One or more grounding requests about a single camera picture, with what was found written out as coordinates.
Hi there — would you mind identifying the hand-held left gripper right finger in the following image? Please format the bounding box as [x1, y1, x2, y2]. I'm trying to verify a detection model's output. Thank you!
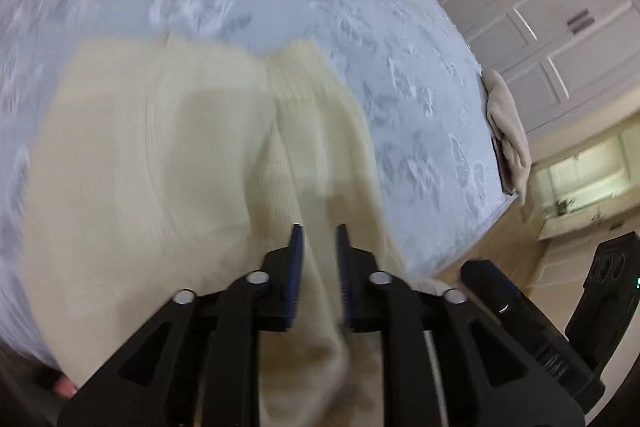
[336, 223, 584, 427]

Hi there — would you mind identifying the cream knit cardigan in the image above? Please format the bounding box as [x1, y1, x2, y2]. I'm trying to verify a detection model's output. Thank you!
[22, 34, 416, 427]

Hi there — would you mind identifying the beige towel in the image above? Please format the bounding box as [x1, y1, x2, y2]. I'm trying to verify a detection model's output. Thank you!
[481, 68, 533, 208]

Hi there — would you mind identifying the white cabinet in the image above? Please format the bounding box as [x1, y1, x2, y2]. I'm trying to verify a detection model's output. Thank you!
[530, 119, 640, 293]

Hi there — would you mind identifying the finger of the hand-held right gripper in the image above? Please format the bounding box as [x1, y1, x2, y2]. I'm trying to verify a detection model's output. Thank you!
[459, 258, 607, 414]

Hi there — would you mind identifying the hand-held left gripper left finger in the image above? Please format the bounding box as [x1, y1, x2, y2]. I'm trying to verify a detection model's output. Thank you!
[56, 223, 306, 427]

